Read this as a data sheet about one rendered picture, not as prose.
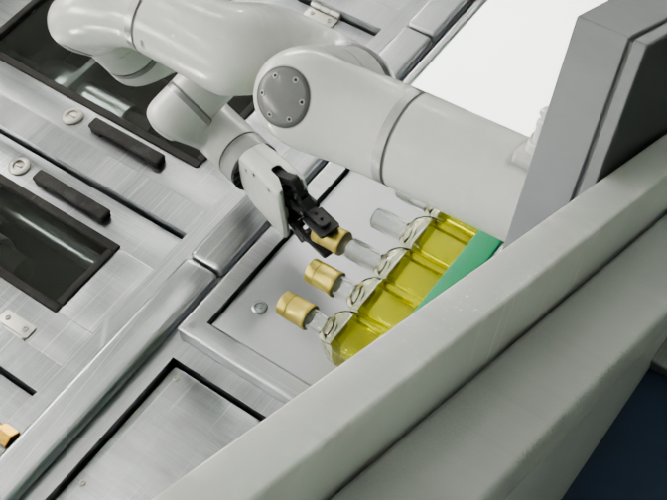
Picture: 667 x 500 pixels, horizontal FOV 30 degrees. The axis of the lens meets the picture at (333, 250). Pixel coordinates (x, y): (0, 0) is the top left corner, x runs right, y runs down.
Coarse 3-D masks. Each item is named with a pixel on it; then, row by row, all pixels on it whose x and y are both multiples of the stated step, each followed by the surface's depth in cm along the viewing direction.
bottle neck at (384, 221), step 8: (376, 216) 163; (384, 216) 163; (392, 216) 162; (376, 224) 163; (384, 224) 162; (392, 224) 162; (400, 224) 162; (384, 232) 163; (392, 232) 162; (400, 232) 161
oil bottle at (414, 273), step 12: (396, 252) 158; (408, 252) 157; (384, 264) 157; (396, 264) 156; (408, 264) 156; (420, 264) 156; (432, 264) 156; (384, 276) 156; (396, 276) 155; (408, 276) 155; (420, 276) 155; (432, 276) 155; (408, 288) 154; (420, 288) 154
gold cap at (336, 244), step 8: (312, 232) 163; (336, 232) 161; (344, 232) 161; (312, 240) 164; (320, 240) 162; (328, 240) 162; (336, 240) 161; (344, 240) 164; (328, 248) 162; (336, 248) 161; (344, 248) 164
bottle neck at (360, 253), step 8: (352, 240) 161; (360, 240) 161; (352, 248) 160; (360, 248) 160; (368, 248) 160; (344, 256) 161; (352, 256) 160; (360, 256) 160; (368, 256) 159; (376, 256) 159; (360, 264) 160; (368, 264) 159
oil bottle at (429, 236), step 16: (416, 224) 160; (432, 224) 159; (448, 224) 159; (400, 240) 160; (416, 240) 158; (432, 240) 158; (448, 240) 158; (464, 240) 158; (432, 256) 157; (448, 256) 156
